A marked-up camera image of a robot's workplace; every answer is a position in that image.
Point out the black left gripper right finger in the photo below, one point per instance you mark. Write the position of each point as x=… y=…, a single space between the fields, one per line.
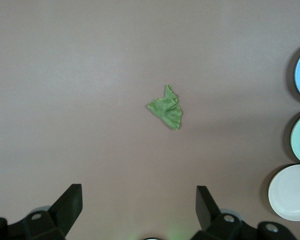
x=210 y=212

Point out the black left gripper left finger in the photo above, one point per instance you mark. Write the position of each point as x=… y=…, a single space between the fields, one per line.
x=62 y=210

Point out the beige round plate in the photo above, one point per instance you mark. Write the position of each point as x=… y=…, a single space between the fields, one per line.
x=290 y=192

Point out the green lettuce leaf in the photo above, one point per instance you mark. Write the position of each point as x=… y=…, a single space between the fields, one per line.
x=167 y=112

